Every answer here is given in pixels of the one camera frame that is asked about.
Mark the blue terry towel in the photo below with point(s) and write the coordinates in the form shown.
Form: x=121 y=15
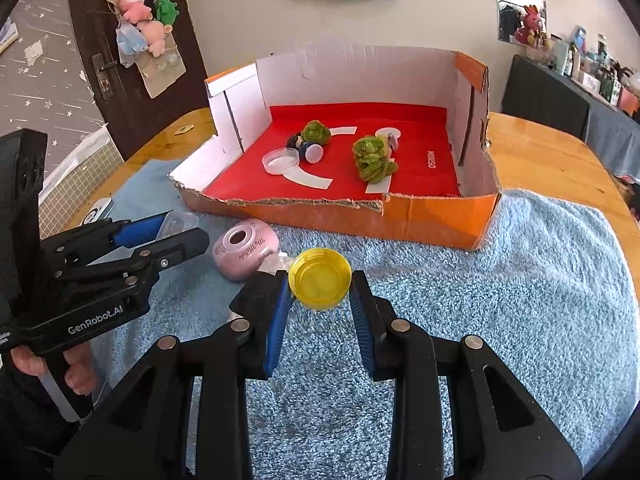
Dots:
x=500 y=320

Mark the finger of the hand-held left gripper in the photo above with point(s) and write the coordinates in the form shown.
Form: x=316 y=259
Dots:
x=140 y=230
x=180 y=247

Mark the white tiled ledge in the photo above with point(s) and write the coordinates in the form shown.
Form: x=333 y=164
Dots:
x=75 y=180

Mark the clear plastic lid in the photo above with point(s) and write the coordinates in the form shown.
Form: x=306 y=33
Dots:
x=281 y=161

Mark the person's left hand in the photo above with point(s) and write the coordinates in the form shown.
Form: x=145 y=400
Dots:
x=80 y=372

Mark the small black toy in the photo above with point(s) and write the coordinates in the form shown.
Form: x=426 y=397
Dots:
x=294 y=141

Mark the blue and white small toy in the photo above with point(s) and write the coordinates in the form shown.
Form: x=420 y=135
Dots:
x=315 y=153

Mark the orange cardboard box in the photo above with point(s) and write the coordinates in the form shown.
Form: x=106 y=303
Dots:
x=435 y=220

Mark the small paper scrap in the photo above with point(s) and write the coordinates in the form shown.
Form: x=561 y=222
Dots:
x=183 y=129

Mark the small pink toy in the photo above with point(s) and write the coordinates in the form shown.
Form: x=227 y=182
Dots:
x=390 y=140

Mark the pink plush pig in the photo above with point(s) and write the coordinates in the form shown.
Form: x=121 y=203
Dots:
x=134 y=6
x=154 y=37

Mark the pink rabbit plush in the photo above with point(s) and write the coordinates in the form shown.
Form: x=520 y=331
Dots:
x=530 y=27

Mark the yellow plastic cap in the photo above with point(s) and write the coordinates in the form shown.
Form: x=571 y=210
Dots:
x=320 y=280

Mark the dark brown door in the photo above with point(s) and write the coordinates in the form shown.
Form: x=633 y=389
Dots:
x=90 y=125

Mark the white round device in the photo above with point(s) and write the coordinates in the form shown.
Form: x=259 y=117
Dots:
x=97 y=211

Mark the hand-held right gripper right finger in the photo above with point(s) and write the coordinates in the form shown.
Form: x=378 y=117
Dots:
x=361 y=327

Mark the small green fluffy ball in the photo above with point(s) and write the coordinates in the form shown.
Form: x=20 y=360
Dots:
x=316 y=131

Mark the side table with dark cloth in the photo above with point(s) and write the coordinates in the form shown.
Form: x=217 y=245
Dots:
x=615 y=140

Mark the large green fluffy toy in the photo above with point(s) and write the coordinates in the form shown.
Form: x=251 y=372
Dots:
x=374 y=160

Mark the green plush toy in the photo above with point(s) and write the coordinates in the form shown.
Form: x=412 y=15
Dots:
x=166 y=10

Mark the book with photo cover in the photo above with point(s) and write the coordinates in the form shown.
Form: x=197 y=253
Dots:
x=7 y=39

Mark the clear plastic pouch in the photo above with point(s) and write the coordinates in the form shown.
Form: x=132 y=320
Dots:
x=162 y=72

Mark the row of bottles and boxes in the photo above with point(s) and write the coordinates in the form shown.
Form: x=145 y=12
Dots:
x=595 y=67

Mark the blue face mask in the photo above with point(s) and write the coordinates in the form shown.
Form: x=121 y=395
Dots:
x=129 y=42

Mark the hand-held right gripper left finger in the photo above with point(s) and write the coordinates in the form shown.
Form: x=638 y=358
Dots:
x=278 y=330

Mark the pink oval case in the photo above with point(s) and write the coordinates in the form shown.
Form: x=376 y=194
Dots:
x=242 y=250

